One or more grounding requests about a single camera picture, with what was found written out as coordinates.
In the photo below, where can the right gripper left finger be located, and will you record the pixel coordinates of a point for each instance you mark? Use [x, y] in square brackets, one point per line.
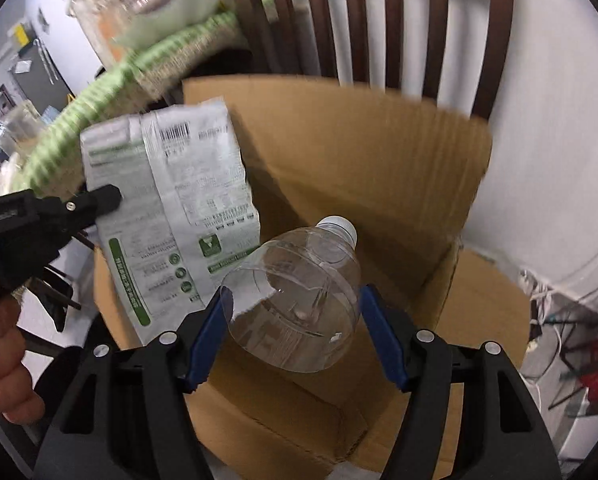
[124, 415]

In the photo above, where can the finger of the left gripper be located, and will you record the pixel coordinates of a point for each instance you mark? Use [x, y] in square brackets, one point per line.
[84, 210]

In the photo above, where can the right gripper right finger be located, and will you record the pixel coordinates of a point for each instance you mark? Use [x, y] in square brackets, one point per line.
[501, 434]

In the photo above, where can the green white carton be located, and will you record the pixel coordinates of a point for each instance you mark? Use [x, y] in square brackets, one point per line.
[186, 215]

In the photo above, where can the clear plastic bottle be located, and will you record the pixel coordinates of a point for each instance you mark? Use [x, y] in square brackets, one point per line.
[295, 298]

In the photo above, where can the person's left hand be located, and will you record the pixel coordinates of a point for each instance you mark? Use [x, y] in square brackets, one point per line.
[19, 403]

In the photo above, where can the green checked tablecloth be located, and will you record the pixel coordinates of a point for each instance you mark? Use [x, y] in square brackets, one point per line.
[54, 167]

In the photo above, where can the clear glass jar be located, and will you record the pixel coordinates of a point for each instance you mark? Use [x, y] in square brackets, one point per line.
[102, 21]

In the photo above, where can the pale green wavy dish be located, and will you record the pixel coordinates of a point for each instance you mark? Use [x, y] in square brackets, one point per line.
[145, 30]

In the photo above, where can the brown cardboard box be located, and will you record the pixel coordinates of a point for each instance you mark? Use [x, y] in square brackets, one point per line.
[405, 173]

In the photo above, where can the dark wooden chair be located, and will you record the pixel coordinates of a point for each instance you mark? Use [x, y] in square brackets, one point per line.
[280, 54]

